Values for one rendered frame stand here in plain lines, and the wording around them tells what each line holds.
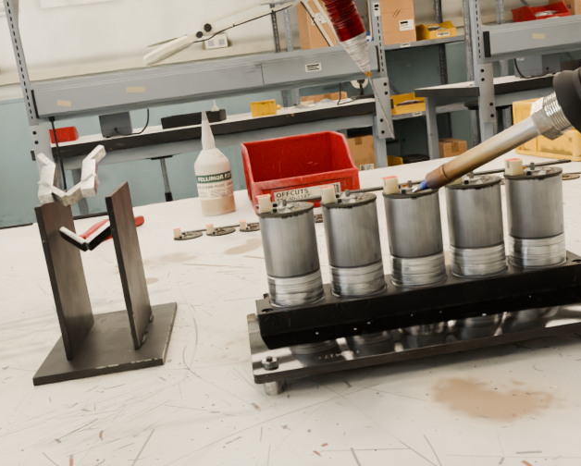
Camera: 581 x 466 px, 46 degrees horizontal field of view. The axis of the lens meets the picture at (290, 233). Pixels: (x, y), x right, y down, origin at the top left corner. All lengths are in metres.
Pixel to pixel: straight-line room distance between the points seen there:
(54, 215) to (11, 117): 4.49
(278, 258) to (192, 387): 0.06
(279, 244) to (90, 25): 4.52
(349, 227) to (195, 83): 2.34
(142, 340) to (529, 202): 0.19
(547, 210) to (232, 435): 0.17
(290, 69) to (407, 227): 2.37
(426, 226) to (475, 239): 0.02
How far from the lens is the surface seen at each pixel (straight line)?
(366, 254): 0.29
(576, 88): 0.25
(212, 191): 0.66
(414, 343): 0.27
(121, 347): 0.34
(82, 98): 2.62
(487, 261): 0.31
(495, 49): 2.93
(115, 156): 2.69
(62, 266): 0.34
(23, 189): 4.85
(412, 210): 0.30
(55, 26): 4.81
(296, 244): 0.29
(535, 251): 0.32
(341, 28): 0.27
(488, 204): 0.31
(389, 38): 4.57
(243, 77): 2.63
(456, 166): 0.28
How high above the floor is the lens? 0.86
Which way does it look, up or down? 12 degrees down
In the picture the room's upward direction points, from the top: 8 degrees counter-clockwise
